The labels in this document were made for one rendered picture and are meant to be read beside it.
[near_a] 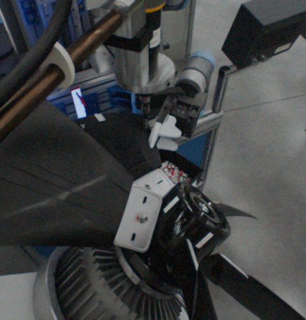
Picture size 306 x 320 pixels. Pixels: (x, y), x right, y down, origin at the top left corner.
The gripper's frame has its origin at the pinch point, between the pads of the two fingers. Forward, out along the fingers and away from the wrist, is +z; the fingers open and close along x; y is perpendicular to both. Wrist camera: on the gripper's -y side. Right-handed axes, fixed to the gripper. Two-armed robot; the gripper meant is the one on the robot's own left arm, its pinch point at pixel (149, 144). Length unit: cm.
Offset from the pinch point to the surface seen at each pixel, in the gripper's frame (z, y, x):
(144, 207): 18.2, 5.6, -8.5
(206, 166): -51, 15, 65
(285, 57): -259, 57, 113
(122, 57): 15.0, 0.2, -30.4
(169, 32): -199, -52, 90
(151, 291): 26.8, 11.1, -0.3
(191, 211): 16.8, 12.2, -10.0
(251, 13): -55, 10, -7
